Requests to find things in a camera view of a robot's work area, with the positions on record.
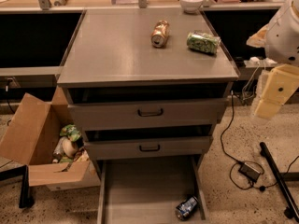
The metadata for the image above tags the grey drawer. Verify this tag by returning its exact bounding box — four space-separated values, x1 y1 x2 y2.
68 99 226 131
97 156 210 224
85 136 212 160

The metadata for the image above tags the bottom grey drawer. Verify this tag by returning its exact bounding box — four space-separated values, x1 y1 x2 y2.
97 156 210 224

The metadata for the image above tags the white power strip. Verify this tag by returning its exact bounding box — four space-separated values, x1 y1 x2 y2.
249 57 277 66

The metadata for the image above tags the orange soda can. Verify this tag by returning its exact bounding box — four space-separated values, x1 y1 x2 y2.
150 21 169 48

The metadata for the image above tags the black stand leg left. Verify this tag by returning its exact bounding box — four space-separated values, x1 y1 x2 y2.
0 165 35 208

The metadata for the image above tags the black power cable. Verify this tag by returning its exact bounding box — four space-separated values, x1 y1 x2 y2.
220 91 299 192

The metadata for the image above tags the green soda can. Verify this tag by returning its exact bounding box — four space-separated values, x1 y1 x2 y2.
187 31 221 55

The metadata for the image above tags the white bowl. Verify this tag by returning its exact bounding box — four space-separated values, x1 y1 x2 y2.
179 0 204 13

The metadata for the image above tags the white round object in box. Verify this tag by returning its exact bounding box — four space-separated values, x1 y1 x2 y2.
63 139 78 158

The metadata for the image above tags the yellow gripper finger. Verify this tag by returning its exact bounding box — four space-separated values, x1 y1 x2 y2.
253 64 299 120
246 24 268 48

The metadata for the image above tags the black stand leg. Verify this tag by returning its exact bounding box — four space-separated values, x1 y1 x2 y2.
0 165 35 208
260 142 299 223

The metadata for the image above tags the top grey drawer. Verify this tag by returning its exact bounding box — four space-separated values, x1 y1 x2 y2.
68 99 226 131

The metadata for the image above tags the brown cardboard box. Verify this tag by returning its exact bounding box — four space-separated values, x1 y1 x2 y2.
0 88 100 191

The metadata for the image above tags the grey drawer cabinet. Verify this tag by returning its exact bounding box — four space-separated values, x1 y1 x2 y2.
56 7 240 173

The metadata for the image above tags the black power adapter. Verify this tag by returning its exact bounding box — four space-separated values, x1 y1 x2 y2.
238 163 261 183

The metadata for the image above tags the middle grey drawer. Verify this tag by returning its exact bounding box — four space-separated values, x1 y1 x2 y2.
85 136 212 160

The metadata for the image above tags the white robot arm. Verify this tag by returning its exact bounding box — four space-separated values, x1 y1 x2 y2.
247 0 299 123

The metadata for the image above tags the blue pepsi can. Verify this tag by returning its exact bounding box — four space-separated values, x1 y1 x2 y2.
175 196 198 220

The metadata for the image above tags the black stand leg right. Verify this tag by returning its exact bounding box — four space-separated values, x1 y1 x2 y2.
260 142 299 223

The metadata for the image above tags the green snack bag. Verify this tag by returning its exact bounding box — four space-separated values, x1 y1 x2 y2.
60 124 81 142

